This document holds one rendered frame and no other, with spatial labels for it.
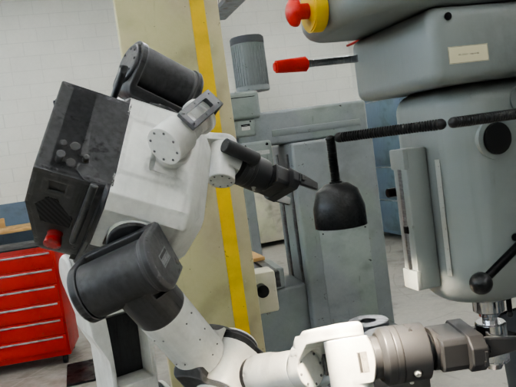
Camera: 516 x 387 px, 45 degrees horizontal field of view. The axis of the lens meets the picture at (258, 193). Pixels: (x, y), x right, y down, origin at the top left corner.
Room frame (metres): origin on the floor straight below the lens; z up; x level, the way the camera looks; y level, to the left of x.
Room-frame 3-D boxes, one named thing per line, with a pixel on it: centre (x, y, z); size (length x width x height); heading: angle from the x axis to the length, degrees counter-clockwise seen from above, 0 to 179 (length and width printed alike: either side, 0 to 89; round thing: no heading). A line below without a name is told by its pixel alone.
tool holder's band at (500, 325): (0.95, -0.33, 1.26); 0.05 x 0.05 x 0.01
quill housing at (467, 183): (0.95, -0.34, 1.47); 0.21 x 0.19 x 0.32; 16
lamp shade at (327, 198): (0.85, -0.11, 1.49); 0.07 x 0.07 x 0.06
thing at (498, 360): (0.95, -0.33, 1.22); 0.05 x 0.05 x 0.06
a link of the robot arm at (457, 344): (0.95, -0.24, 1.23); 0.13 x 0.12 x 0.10; 3
